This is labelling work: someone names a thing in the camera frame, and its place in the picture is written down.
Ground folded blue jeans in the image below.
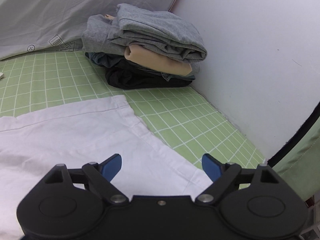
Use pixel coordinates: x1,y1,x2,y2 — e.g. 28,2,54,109
85,51,196,82

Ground grey printed quilt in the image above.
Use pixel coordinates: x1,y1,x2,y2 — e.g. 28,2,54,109
0,0,187,61

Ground folded grey hoodie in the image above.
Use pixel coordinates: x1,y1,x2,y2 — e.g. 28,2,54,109
81,14,202,75

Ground folded beige garment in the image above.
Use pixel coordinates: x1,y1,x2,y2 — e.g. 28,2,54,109
105,14,192,76

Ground folded black garment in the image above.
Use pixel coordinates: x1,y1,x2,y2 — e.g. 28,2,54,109
105,59,195,90

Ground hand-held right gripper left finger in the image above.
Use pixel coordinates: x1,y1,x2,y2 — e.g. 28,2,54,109
40,153,130,205

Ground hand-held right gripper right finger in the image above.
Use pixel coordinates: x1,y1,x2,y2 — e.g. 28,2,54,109
195,153,284,204

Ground white pants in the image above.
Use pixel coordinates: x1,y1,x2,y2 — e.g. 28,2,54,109
0,95,213,240

